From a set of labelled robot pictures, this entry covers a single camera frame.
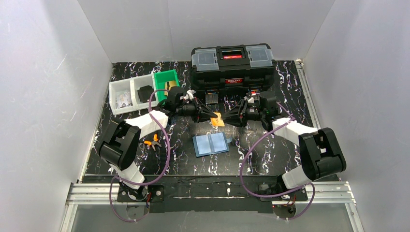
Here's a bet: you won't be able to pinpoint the orange card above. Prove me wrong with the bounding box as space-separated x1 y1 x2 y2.
210 112 225 127

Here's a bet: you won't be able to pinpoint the blue leather card holder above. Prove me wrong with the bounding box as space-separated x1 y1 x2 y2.
192 132 232 158

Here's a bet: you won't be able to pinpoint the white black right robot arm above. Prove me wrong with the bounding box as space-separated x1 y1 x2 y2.
221 91 347 198

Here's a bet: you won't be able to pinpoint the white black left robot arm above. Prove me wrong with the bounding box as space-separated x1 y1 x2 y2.
97 86 217 201

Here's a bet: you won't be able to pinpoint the gold card in green bin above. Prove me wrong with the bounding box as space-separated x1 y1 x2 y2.
164 80 178 91

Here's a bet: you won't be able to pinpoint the black card in white bin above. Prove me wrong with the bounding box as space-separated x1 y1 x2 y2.
137 85 154 103

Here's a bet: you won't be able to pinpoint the white bin with black card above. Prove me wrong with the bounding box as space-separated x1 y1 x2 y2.
130 74 155 110

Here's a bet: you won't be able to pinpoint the patterned cards in white bin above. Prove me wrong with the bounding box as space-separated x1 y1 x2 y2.
116 91 132 109

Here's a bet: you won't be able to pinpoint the white bin with patterned cards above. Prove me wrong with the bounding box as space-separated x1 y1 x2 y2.
109 79 135 115

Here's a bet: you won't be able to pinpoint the green plastic bin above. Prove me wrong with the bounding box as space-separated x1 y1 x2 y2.
153 70 180 90

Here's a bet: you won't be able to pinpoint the black toolbox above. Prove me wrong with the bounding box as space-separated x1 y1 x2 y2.
190 43 278 103

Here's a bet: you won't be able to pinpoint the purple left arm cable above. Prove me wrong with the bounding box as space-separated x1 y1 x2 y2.
109 89 172 223

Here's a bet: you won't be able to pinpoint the yellow black handled pliers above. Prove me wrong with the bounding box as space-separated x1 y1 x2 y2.
144 133 162 151

